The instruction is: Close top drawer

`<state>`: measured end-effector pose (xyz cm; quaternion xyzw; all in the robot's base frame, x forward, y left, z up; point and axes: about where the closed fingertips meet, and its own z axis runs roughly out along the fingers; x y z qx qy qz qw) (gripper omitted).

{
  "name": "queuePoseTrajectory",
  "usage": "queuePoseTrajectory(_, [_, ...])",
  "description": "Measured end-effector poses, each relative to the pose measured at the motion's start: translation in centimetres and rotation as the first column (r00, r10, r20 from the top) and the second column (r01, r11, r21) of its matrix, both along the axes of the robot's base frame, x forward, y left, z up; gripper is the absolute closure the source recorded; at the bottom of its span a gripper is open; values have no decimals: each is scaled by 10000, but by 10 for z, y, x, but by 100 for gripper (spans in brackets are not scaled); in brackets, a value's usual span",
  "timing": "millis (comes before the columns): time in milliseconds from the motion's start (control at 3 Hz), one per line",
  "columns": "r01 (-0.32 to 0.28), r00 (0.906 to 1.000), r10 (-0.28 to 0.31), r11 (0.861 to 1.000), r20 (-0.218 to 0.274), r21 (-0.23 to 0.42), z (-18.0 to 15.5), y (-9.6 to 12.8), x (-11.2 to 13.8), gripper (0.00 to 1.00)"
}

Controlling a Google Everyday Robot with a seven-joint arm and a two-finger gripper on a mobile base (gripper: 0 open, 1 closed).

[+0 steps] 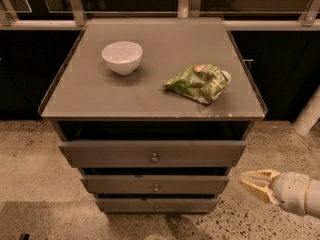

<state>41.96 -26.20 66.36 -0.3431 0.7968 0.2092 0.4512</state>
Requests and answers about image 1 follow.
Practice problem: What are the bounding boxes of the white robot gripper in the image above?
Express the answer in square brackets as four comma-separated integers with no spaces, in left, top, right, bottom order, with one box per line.
[239,169,311,216]

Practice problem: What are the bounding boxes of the grey top drawer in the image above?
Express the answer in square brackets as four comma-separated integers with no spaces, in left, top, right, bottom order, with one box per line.
[59,140,247,168]

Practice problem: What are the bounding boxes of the grey drawer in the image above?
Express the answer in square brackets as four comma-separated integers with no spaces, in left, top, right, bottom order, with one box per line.
[59,140,247,168]
[82,175,229,194]
[96,198,218,214]

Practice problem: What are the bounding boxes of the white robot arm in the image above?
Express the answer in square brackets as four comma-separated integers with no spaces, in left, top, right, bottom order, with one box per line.
[239,169,320,218]

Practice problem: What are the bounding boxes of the grey drawer cabinet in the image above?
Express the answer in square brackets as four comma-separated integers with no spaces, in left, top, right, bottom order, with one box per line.
[39,18,267,200]

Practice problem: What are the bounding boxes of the grey bottom drawer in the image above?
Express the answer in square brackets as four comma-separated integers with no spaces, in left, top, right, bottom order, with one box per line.
[96,198,218,214]

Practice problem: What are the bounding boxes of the grey middle drawer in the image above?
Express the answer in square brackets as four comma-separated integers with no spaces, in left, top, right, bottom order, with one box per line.
[82,175,229,194]

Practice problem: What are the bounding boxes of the green snack bag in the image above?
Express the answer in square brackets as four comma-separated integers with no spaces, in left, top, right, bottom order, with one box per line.
[164,64,231,105]

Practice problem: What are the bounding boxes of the white ceramic bowl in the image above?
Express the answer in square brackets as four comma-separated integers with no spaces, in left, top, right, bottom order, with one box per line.
[101,41,143,75]

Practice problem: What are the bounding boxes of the metal railing frame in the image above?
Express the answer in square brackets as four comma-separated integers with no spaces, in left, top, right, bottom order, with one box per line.
[0,0,320,31]

